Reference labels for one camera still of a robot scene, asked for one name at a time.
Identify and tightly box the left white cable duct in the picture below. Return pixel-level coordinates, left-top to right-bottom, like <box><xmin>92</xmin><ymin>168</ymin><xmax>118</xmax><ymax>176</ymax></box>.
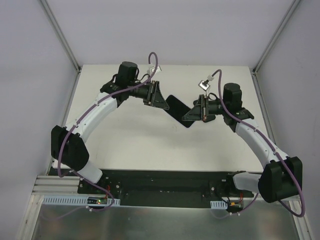
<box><xmin>42</xmin><ymin>195</ymin><xmax>121</xmax><ymax>207</ymax></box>

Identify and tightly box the black smartphone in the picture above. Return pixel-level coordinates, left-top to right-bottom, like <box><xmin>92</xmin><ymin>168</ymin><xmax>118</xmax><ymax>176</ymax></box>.
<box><xmin>165</xmin><ymin>95</ymin><xmax>194</xmax><ymax>128</ymax></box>

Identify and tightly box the aluminium rail profile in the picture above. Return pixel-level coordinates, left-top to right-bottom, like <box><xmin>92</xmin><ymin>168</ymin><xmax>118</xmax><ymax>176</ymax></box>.
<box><xmin>31</xmin><ymin>175</ymin><xmax>80</xmax><ymax>195</ymax></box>

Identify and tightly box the right aluminium frame post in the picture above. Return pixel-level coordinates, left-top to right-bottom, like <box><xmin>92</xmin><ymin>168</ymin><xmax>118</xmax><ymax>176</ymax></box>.
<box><xmin>251</xmin><ymin>0</ymin><xmax>302</xmax><ymax>75</ymax></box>

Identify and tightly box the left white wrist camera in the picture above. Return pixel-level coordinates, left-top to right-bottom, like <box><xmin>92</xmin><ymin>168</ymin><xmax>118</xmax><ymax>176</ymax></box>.
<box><xmin>146</xmin><ymin>64</ymin><xmax>162</xmax><ymax>76</ymax></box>

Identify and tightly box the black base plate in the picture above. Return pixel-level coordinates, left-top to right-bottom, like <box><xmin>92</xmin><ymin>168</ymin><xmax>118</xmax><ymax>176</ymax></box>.
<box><xmin>77</xmin><ymin>169</ymin><xmax>254</xmax><ymax>209</ymax></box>

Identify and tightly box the right white cable duct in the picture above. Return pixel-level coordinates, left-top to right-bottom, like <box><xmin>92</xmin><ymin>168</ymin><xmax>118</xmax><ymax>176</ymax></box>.
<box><xmin>210</xmin><ymin>200</ymin><xmax>228</xmax><ymax>210</ymax></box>

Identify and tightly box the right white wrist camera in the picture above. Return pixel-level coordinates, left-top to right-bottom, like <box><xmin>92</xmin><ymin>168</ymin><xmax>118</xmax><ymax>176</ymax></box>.
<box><xmin>198</xmin><ymin>75</ymin><xmax>215</xmax><ymax>92</ymax></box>

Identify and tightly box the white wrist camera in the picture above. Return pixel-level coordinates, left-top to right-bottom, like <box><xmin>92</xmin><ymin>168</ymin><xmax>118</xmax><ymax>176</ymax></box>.
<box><xmin>146</xmin><ymin>64</ymin><xmax>162</xmax><ymax>76</ymax></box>
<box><xmin>198</xmin><ymin>75</ymin><xmax>215</xmax><ymax>92</ymax></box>

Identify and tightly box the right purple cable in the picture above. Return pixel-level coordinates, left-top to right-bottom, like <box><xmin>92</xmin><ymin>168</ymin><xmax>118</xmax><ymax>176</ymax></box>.
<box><xmin>208</xmin><ymin>69</ymin><xmax>307</xmax><ymax>218</ymax></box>

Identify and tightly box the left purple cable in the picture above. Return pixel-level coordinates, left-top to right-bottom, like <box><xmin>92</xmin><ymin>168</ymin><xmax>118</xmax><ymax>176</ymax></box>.
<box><xmin>57</xmin><ymin>51</ymin><xmax>161</xmax><ymax>213</ymax></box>

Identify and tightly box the reflective metal sheet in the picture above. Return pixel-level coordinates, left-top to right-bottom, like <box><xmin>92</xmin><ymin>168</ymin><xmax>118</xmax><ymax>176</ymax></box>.
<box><xmin>32</xmin><ymin>200</ymin><xmax>300</xmax><ymax>240</ymax></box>

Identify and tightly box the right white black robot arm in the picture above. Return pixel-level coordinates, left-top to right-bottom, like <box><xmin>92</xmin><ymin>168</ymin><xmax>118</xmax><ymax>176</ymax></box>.
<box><xmin>181</xmin><ymin>83</ymin><xmax>303</xmax><ymax>203</ymax></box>

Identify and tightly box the white cable duct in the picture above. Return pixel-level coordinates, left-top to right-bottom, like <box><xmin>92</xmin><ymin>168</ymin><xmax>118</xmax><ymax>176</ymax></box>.
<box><xmin>210</xmin><ymin>200</ymin><xmax>228</xmax><ymax>210</ymax></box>
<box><xmin>42</xmin><ymin>195</ymin><xmax>121</xmax><ymax>207</ymax></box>

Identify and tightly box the left aluminium frame post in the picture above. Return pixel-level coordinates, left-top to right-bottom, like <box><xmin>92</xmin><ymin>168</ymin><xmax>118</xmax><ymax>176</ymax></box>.
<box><xmin>38</xmin><ymin>0</ymin><xmax>81</xmax><ymax>73</ymax></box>

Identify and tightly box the purple cable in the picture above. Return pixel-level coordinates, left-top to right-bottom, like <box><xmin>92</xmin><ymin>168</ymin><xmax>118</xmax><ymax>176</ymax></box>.
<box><xmin>57</xmin><ymin>51</ymin><xmax>161</xmax><ymax>213</ymax></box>
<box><xmin>208</xmin><ymin>69</ymin><xmax>307</xmax><ymax>218</ymax></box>

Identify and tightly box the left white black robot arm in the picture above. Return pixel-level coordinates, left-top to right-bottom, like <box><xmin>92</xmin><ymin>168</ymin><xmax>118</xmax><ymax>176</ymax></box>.
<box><xmin>51</xmin><ymin>61</ymin><xmax>170</xmax><ymax>184</ymax></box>

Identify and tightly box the aluminium frame post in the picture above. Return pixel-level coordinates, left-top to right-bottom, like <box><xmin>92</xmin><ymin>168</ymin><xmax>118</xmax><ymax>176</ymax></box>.
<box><xmin>38</xmin><ymin>0</ymin><xmax>81</xmax><ymax>73</ymax></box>
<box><xmin>251</xmin><ymin>0</ymin><xmax>302</xmax><ymax>75</ymax></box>

